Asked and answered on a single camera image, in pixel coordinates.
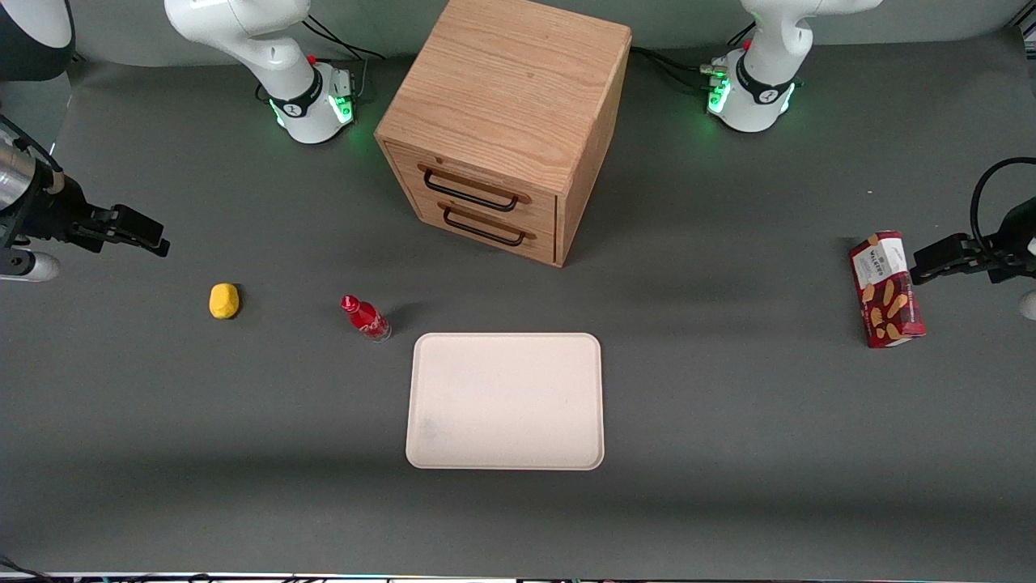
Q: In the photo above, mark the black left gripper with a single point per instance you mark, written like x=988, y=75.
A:
x=1011, y=244

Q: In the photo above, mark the wooden two-drawer cabinet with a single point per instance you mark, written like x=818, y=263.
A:
x=502, y=89

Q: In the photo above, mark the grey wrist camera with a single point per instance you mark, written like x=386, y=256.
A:
x=1029, y=305
x=32, y=265

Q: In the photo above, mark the red coke bottle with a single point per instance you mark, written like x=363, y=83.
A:
x=368, y=318

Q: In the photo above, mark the narrow wooden drawer front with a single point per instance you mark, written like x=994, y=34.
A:
x=542, y=241

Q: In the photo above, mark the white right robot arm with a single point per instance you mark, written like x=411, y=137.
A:
x=299, y=89

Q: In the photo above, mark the red shortbread biscuit box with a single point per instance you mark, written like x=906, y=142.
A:
x=889, y=304

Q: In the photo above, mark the yellow lemon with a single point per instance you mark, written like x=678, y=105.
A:
x=224, y=301

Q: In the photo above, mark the wide wooden drawer front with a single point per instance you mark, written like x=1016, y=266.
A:
x=538, y=209

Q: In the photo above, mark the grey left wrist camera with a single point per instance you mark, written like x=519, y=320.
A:
x=1029, y=305

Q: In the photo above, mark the beige rectangular tray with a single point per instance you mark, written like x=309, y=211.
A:
x=506, y=401

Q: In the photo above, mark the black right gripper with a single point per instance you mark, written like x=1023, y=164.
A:
x=58, y=212

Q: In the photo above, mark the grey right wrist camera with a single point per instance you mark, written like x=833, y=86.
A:
x=32, y=265

